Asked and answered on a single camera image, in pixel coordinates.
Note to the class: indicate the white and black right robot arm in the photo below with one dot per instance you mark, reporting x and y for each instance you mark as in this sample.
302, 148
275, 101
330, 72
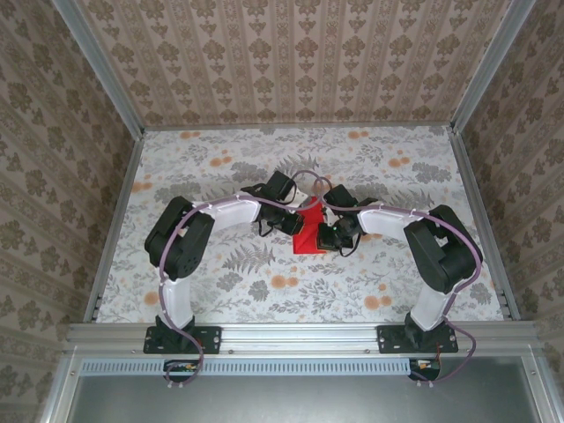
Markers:
434, 304

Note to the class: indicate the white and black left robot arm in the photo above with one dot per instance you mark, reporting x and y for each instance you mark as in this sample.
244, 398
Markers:
178, 299

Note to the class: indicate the grey sheet metal panel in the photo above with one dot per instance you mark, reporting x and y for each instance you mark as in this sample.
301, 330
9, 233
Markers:
299, 401

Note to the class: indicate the floral table cover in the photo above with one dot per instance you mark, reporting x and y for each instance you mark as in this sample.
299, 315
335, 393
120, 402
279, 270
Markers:
308, 286

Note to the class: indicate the aluminium cross rail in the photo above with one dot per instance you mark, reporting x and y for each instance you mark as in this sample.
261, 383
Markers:
299, 337

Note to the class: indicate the thin aluminium table edge rail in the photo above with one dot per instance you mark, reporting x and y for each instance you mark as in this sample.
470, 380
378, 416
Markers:
299, 127

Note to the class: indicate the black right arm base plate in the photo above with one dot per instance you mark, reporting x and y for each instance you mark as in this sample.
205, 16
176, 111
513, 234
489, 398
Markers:
388, 339

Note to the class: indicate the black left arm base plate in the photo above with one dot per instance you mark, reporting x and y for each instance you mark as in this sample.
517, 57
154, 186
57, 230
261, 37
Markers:
211, 339

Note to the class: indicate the aluminium side rail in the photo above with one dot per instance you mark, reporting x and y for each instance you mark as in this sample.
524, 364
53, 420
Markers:
484, 220
114, 224

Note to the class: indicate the aluminium frame post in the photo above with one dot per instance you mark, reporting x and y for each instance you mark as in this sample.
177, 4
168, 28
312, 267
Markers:
101, 75
489, 66

